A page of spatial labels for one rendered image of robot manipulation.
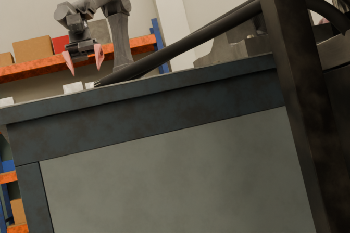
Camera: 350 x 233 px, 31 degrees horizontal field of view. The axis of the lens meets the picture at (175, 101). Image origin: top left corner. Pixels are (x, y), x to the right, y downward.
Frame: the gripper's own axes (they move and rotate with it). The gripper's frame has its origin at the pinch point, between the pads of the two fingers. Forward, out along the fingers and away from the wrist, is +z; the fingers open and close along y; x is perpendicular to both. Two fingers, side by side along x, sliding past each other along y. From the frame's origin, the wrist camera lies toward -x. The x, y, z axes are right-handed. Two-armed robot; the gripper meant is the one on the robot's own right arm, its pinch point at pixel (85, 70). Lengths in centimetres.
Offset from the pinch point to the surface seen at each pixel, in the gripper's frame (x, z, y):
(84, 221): -31, 64, 0
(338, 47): -49, 47, 59
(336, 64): -46, 49, 58
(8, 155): 455, -263, -164
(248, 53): -27, 28, 45
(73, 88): 389, -286, -71
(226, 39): -19.9, 15.9, 41.8
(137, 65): -39, 33, 17
